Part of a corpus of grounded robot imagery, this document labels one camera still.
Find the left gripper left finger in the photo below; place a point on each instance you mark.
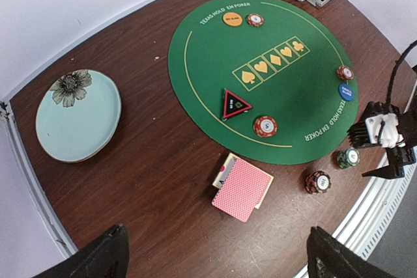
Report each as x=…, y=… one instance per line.
x=106, y=256

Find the playing card box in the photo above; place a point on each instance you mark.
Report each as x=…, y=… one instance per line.
x=228, y=166

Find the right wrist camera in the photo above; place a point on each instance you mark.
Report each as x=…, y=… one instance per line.
x=382, y=131

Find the orange big blind button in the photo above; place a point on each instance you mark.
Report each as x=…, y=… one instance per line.
x=232, y=19

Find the aluminium front rail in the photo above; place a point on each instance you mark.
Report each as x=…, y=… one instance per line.
x=366, y=223

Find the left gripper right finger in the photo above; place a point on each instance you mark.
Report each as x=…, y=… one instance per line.
x=327, y=257

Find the triangular black red dealer button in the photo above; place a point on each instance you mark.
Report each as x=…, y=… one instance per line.
x=233, y=105

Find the red playing card deck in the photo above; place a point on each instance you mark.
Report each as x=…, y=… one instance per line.
x=240, y=192

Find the round green poker mat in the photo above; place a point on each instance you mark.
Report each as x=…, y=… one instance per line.
x=285, y=69

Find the red chips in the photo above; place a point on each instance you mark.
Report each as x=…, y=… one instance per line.
x=345, y=73
x=255, y=20
x=265, y=126

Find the blue small blind button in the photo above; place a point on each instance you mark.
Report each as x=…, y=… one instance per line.
x=346, y=92

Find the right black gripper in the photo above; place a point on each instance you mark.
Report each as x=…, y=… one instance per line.
x=398, y=157

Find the light blue flower plate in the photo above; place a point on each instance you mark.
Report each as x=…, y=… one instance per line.
x=78, y=115

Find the black white chip stack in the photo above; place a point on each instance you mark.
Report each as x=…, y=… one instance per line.
x=317, y=182

